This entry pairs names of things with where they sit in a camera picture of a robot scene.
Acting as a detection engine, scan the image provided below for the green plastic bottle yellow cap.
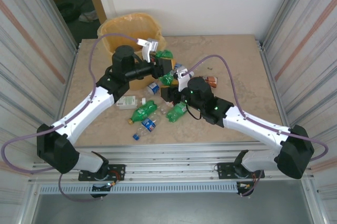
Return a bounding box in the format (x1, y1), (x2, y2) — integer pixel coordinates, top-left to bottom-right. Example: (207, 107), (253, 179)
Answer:
(166, 102), (189, 125)
(127, 99), (158, 125)
(155, 49), (176, 86)

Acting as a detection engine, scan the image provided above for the brown Nescafe coffee bottle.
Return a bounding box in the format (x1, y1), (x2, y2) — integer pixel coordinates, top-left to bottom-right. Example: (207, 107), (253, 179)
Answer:
(204, 76), (219, 88)

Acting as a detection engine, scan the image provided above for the clear unlabelled bottle white cap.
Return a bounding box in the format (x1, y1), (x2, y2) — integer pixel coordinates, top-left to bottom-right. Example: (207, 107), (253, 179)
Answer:
(193, 55), (213, 74)

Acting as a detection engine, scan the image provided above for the small water bottle blue cap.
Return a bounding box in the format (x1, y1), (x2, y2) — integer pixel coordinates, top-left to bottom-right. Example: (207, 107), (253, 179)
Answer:
(144, 81), (161, 96)

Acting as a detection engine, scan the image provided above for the bottle green white label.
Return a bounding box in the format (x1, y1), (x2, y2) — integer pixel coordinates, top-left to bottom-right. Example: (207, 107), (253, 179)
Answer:
(116, 95), (147, 110)

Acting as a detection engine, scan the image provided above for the crushed clear plastic bottle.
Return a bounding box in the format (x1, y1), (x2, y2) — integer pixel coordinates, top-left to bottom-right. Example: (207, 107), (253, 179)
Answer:
(152, 101), (171, 119)

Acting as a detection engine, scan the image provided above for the Pepsi bottle blue cap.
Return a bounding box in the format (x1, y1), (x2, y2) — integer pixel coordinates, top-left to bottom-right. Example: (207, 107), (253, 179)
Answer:
(172, 62), (189, 74)
(132, 117), (157, 140)

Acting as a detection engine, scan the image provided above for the yellow plastic waste bin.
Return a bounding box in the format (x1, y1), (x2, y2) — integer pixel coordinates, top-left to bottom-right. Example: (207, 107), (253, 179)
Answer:
(101, 15), (164, 92)

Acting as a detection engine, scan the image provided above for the translucent yellow bin liner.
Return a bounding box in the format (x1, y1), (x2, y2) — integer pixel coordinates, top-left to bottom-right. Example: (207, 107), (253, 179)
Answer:
(97, 12), (167, 62)

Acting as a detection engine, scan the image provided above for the white shoe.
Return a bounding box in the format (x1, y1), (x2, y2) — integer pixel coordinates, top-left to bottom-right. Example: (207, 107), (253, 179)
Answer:
(78, 10), (100, 22)

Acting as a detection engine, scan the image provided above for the black round object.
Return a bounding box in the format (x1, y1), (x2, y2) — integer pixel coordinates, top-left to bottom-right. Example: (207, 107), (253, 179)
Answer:
(59, 2), (80, 22)

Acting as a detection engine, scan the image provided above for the thin black cable loop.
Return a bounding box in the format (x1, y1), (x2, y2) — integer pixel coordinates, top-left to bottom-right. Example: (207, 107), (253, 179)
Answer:
(187, 105), (203, 121)

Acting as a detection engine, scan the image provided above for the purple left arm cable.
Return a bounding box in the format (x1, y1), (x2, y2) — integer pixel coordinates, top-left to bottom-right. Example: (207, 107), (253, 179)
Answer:
(1, 33), (139, 203)

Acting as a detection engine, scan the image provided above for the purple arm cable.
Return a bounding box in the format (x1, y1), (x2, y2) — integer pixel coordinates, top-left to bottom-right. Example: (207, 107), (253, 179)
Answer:
(185, 54), (330, 163)
(1, 33), (139, 203)

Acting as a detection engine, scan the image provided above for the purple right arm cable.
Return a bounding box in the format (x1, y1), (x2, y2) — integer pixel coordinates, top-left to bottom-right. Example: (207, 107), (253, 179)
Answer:
(185, 54), (330, 163)

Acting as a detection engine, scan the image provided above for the aluminium rail frame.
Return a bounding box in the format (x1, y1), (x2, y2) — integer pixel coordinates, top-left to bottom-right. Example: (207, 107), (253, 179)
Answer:
(28, 141), (316, 182)

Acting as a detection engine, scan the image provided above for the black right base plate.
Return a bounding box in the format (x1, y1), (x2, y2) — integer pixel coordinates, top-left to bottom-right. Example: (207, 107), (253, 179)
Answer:
(216, 162), (265, 180)

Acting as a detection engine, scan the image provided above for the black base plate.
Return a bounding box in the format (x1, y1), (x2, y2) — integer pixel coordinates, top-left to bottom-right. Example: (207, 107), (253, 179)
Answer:
(78, 164), (126, 182)
(216, 162), (265, 180)

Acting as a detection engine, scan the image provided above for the red base power wire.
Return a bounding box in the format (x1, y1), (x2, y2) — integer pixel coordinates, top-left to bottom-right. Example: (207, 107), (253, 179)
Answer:
(250, 173), (262, 187)
(108, 170), (124, 182)

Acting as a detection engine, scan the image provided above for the white slotted cable duct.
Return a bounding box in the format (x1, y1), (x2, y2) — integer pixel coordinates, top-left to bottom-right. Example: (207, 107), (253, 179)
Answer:
(38, 183), (239, 195)

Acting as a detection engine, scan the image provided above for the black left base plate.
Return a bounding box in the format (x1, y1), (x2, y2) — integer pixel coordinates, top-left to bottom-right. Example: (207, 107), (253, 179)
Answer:
(78, 164), (126, 182)

